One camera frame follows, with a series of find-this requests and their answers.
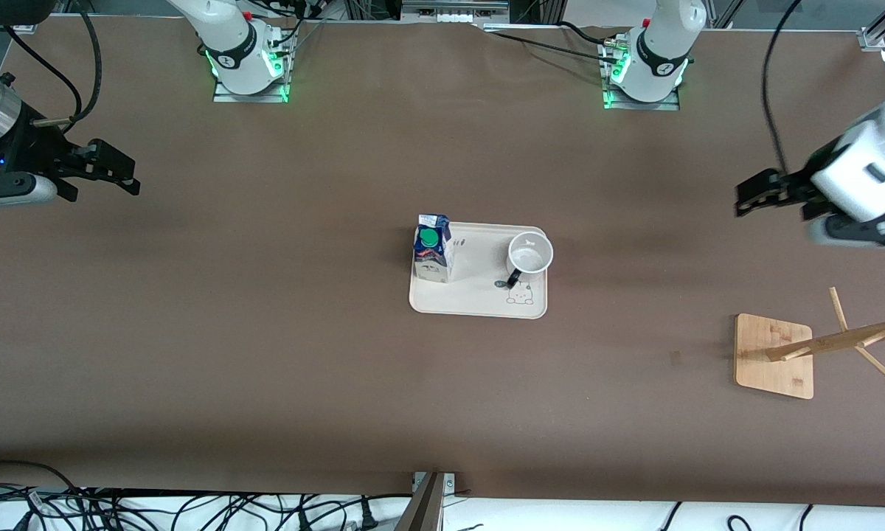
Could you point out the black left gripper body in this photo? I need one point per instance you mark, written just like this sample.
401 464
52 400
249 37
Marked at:
813 171

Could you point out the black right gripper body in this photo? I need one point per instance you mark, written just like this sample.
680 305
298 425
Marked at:
21 147

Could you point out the blue white milk carton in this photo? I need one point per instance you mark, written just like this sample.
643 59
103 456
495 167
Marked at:
431 254

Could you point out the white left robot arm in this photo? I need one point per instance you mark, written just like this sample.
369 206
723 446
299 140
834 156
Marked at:
660 44

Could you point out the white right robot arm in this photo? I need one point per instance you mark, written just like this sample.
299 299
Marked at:
228 29

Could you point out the beige rabbit print tray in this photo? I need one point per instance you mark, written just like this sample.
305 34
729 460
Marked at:
479 299

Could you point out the wooden mug tree stand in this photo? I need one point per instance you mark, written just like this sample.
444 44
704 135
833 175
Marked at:
771 361

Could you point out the grey power strip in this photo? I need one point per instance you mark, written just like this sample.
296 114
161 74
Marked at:
453 11

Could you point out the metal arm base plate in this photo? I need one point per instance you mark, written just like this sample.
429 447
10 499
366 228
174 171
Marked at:
251 98
641 106

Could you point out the small metal bracket plate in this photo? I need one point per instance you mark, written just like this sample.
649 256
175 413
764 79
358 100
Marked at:
448 483

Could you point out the aluminium profile post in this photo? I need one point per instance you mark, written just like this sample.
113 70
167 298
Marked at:
424 509

